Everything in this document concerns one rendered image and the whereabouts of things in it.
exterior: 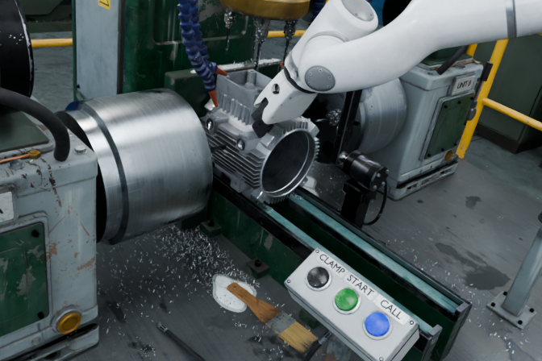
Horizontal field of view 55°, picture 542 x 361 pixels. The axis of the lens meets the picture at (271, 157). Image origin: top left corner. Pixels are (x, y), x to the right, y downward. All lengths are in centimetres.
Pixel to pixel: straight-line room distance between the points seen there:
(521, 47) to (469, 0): 340
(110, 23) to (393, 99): 66
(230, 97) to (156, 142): 29
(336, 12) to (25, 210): 51
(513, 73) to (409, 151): 286
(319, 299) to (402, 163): 78
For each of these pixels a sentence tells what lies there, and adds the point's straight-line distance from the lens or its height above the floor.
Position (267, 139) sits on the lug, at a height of 108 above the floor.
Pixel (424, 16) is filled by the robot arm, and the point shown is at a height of 139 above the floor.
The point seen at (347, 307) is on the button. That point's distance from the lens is 69.
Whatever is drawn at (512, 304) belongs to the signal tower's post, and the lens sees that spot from 124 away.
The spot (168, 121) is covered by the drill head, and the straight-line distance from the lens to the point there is 88.
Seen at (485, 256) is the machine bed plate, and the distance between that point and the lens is 140.
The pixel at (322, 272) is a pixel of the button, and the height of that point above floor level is 108.
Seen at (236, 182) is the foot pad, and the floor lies 97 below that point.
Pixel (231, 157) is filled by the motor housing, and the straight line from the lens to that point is 107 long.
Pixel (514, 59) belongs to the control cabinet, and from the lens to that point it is 422.
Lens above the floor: 152
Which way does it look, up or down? 28 degrees down
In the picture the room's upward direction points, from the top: 10 degrees clockwise
